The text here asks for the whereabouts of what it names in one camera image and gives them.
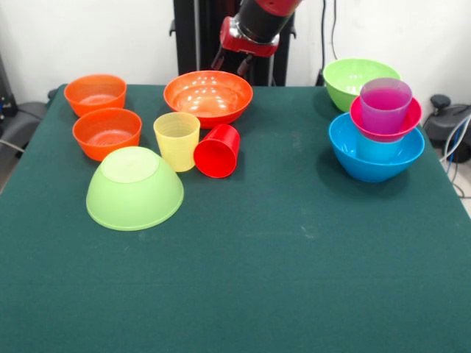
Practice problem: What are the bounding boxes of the purple cup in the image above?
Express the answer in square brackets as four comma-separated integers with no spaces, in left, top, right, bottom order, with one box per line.
[359,77,413,135]

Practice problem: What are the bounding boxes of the blue cup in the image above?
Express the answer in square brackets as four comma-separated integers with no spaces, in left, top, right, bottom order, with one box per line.
[355,134,405,163]

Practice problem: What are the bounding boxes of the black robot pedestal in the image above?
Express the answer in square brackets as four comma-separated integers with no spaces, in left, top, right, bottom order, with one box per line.
[169,0,297,88]

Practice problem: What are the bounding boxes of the red cup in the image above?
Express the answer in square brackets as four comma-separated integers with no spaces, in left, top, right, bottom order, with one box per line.
[193,124,241,179]

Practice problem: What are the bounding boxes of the green bowl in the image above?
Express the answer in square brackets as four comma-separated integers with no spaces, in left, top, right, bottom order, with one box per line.
[85,146,185,232]
[322,58,403,113]

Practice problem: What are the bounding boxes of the dark green table cloth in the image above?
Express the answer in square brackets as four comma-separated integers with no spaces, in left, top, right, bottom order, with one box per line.
[0,83,471,353]

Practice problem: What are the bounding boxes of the pink bowl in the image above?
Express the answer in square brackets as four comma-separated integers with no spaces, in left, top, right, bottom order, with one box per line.
[349,96,423,143]

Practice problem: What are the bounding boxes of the yellow cup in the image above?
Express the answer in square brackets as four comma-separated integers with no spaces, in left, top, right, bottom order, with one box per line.
[152,112,202,173]

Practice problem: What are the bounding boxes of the blue bowl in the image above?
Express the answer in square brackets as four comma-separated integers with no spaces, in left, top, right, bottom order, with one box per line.
[327,112,425,184]

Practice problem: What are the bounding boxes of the large orange bowl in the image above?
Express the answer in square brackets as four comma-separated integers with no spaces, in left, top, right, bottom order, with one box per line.
[163,70,254,129]

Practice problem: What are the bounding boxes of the gray chair base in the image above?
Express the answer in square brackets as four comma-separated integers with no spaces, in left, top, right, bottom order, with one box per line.
[0,101,48,151]

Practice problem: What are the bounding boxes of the small orange bowl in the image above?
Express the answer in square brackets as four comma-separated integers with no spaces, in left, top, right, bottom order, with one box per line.
[63,74,128,118]
[71,107,143,163]

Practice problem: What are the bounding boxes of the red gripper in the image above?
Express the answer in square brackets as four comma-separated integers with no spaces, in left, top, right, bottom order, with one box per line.
[210,15,280,76]

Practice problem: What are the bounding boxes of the black wall cable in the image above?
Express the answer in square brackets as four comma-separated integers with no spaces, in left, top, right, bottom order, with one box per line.
[316,0,328,88]
[330,0,341,62]

